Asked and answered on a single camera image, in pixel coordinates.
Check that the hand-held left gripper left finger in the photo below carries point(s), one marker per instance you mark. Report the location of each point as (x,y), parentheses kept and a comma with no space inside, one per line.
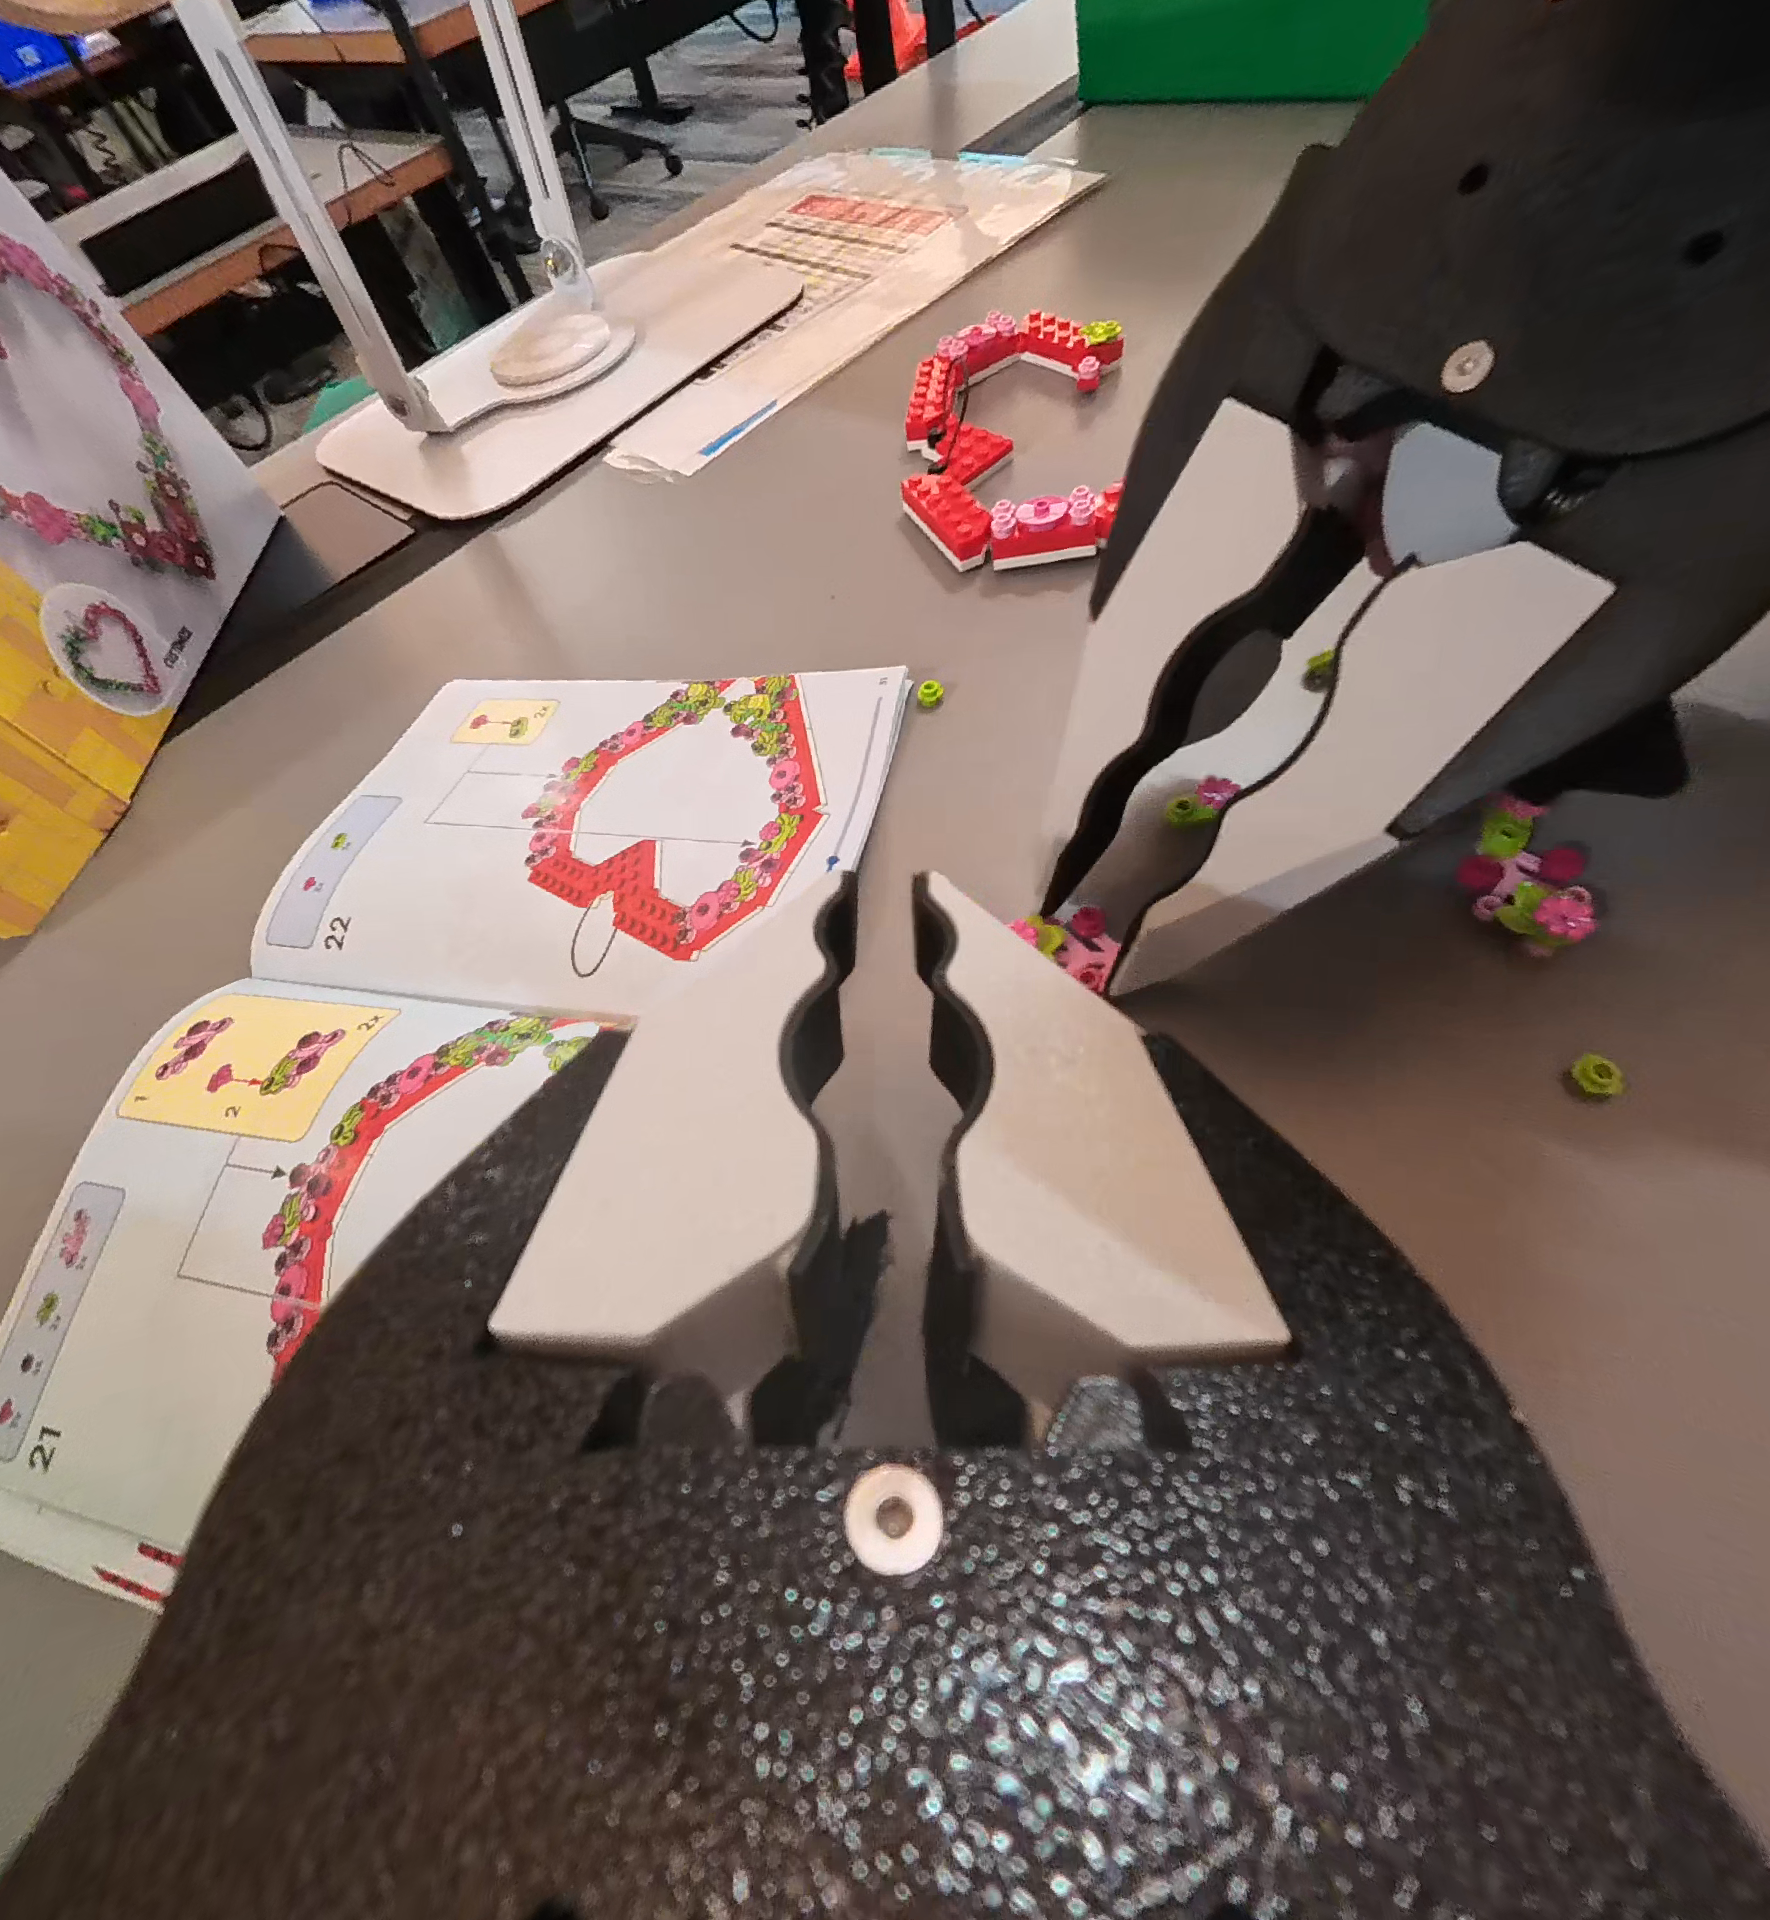
(660,1200)

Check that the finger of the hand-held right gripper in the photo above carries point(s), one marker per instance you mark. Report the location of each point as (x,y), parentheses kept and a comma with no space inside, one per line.
(1186,570)
(1395,721)

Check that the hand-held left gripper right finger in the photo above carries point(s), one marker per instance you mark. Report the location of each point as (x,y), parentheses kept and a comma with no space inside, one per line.
(1097,1200)

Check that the small pink lime lego assembly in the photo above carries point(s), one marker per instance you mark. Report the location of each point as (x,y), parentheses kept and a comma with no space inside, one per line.
(1080,950)

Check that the pink lego flower cluster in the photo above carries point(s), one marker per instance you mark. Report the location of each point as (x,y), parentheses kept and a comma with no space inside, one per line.
(1524,885)

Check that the red partial lego heart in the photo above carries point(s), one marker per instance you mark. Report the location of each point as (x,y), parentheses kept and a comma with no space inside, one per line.
(960,512)

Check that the open lego instruction booklet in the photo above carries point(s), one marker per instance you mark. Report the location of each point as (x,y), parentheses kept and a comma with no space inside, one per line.
(360,885)

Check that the yellow white lego box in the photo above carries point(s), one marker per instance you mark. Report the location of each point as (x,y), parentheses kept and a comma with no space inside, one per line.
(16,376)

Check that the green box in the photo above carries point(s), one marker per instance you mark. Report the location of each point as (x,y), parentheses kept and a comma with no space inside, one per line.
(1245,46)

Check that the printed paper sheet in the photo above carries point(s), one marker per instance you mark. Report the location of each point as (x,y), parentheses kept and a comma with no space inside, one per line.
(884,239)

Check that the white desk lamp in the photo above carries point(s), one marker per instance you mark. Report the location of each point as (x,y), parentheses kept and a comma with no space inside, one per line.
(646,323)

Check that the black office chair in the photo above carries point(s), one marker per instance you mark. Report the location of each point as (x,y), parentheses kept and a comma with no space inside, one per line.
(609,144)

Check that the dark grey flat pad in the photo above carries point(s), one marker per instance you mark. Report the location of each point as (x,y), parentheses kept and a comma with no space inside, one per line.
(331,540)

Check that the background desk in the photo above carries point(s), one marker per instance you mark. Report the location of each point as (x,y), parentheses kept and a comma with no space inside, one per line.
(224,195)

